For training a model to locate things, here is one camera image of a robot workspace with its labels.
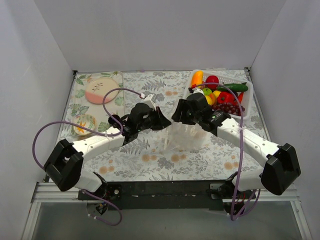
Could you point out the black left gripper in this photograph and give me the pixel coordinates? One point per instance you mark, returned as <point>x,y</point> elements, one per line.
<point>155,119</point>

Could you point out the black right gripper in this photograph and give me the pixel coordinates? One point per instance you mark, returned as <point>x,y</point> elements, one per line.
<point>186,111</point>

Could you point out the clear zip top bag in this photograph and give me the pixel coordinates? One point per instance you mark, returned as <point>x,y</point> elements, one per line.
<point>183,137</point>

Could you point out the yellow lemon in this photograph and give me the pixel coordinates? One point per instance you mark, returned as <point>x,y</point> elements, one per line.
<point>209,100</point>

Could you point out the yellow orange mango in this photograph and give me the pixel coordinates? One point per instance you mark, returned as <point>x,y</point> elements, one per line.
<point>197,78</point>

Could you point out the red apple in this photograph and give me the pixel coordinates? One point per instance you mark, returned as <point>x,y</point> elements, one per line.
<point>211,82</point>

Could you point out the green cucumber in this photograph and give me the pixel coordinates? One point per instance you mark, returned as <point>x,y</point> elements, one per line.
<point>235,87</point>

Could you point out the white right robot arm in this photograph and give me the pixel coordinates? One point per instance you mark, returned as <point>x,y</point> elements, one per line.
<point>279,162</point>

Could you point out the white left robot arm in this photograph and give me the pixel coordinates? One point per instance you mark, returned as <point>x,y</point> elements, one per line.
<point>65,164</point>

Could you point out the small orange fruit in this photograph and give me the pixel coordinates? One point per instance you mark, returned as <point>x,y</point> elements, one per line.
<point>213,98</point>

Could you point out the floral table mat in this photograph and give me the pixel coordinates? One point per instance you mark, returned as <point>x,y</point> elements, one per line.
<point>144,159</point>

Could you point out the red bell pepper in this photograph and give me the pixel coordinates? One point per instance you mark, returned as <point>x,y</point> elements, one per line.
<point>225,98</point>

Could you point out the purple grape bunch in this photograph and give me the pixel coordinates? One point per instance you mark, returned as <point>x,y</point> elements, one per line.
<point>227,108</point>

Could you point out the white plastic basket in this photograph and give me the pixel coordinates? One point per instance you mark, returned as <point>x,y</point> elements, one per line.
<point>224,78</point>

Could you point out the orange carrot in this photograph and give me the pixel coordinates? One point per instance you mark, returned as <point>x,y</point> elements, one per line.
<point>240,97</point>

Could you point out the pink white round plate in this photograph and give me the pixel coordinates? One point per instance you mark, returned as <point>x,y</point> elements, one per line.
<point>97,89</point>

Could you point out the floral small bowl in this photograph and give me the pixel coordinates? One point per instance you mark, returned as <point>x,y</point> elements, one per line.
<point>87,121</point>

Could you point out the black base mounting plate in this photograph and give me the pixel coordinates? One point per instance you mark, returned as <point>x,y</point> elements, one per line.
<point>190,194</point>

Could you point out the leaf pattern tray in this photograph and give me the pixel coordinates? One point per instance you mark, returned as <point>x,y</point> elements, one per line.
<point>78,105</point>

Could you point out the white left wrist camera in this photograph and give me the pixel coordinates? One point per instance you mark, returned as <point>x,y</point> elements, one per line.
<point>148,100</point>

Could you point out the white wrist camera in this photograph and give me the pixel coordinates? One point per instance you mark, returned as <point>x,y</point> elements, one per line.
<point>195,90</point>
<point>148,100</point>

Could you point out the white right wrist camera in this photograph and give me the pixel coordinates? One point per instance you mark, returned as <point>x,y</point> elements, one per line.
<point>195,90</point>

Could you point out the aluminium frame rail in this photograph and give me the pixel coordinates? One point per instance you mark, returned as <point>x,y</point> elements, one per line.
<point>48,192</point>

